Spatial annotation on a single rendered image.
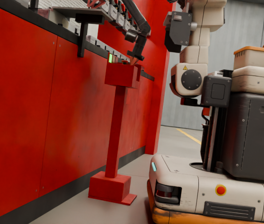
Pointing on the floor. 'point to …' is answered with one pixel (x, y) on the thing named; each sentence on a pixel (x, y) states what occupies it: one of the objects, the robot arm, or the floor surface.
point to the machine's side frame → (147, 63)
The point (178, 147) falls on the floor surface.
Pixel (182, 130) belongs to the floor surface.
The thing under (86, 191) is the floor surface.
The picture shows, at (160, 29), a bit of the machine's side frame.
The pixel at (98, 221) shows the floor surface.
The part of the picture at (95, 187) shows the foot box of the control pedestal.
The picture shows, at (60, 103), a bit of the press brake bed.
